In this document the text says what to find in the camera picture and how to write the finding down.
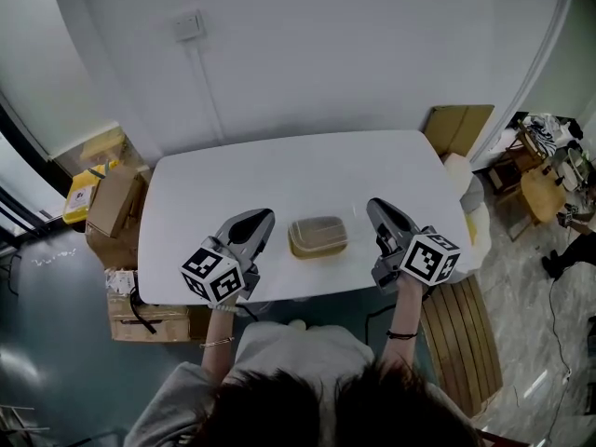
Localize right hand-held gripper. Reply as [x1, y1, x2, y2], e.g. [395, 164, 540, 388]
[366, 196, 461, 295]

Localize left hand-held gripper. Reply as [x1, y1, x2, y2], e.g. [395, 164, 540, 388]
[180, 208, 276, 305]

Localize clear yellowish plastic container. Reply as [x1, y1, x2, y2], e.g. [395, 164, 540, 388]
[287, 215, 350, 261]

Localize person's right forearm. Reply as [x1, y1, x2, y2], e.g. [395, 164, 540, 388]
[379, 277, 432, 376]

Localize person's left forearm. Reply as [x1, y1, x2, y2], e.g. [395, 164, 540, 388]
[199, 301, 238, 386]

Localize white plastic bags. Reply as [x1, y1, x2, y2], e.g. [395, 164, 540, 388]
[440, 153, 491, 279]

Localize taped cardboard box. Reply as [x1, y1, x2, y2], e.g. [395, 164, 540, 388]
[105, 267, 193, 344]

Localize wooden slatted bench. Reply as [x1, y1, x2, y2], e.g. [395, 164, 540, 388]
[420, 275, 505, 419]

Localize person's grey sweatshirt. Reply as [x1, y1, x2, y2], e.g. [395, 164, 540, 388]
[123, 318, 471, 447]

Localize open brown cardboard box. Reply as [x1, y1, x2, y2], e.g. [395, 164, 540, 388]
[85, 169, 151, 240]

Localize flat cardboard sheet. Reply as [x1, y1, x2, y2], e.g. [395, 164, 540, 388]
[422, 104, 496, 158]

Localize round wooden stool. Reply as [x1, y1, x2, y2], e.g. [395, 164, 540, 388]
[519, 169, 567, 226]

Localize yellow plastic bin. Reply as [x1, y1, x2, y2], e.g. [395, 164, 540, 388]
[61, 165, 111, 225]

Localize clear box with yellow lid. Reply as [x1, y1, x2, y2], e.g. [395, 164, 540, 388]
[52, 126, 151, 182]

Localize white coiled cord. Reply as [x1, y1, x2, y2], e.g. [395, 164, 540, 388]
[208, 295, 239, 315]

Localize black cable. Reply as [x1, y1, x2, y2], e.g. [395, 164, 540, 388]
[362, 304, 398, 346]

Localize thin floor cable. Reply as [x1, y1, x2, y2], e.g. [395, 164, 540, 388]
[548, 272, 575, 393]

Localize white wall cable duct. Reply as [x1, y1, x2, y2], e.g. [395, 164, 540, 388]
[187, 46, 225, 147]

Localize white wall switch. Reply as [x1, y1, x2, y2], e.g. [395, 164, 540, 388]
[173, 10, 207, 43]

